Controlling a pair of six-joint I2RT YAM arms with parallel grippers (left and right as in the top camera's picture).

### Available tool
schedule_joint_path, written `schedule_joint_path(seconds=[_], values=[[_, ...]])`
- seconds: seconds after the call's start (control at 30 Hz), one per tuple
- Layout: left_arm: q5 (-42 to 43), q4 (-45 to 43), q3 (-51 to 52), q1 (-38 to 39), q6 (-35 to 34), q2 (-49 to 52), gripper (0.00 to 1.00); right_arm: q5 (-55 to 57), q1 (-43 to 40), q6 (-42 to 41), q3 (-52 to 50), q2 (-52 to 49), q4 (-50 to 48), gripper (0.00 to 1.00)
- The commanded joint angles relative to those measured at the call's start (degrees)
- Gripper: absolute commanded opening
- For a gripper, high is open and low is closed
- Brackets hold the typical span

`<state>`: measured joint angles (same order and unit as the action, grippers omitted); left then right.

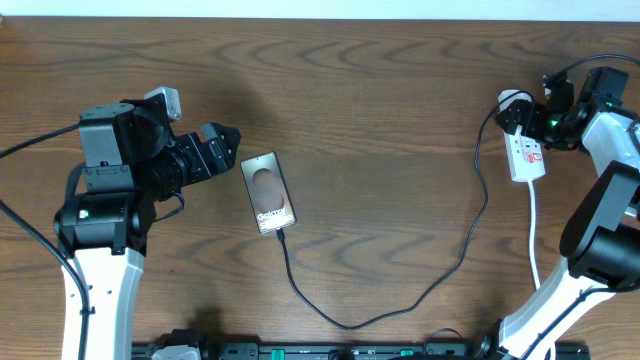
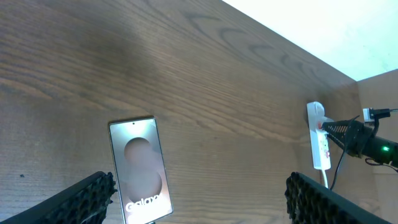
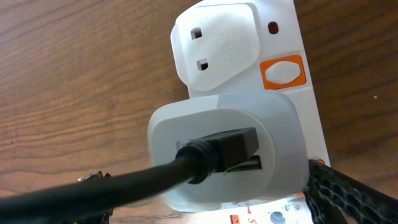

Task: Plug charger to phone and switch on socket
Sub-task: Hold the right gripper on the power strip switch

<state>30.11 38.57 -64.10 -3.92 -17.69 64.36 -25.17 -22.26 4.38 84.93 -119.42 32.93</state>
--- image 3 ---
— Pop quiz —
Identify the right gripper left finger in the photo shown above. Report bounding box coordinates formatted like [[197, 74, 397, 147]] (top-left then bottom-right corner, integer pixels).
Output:
[[74, 170, 114, 224]]

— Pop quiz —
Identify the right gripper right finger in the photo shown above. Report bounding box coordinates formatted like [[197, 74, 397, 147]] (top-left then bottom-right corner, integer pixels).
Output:
[[303, 159, 397, 224]]

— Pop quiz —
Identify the black USB charging cable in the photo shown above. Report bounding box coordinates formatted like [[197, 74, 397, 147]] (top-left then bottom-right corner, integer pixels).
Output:
[[0, 126, 260, 223]]

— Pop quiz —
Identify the white power strip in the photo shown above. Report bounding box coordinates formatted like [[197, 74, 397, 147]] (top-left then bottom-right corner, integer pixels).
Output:
[[170, 0, 329, 208]]

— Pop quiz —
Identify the white USB wall charger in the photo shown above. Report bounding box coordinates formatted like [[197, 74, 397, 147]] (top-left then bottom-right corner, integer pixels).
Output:
[[147, 91, 309, 212]]

